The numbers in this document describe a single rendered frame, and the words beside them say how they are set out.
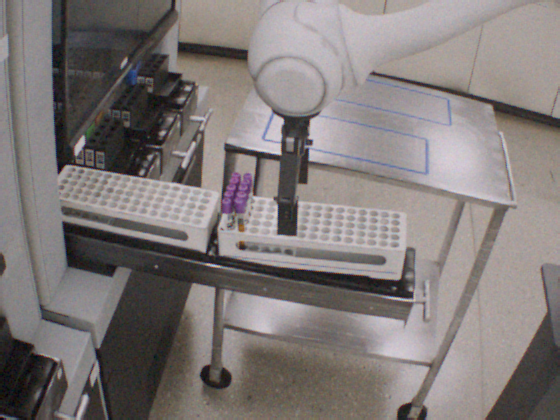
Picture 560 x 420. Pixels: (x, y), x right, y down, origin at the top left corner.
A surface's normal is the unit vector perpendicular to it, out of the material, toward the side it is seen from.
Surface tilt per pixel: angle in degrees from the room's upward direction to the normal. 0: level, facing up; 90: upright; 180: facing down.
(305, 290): 90
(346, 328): 0
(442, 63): 90
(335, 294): 90
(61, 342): 0
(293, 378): 0
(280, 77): 96
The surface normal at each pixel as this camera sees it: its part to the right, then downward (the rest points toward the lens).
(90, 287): 0.11, -0.78
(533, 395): -0.80, 0.29
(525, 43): -0.15, 0.60
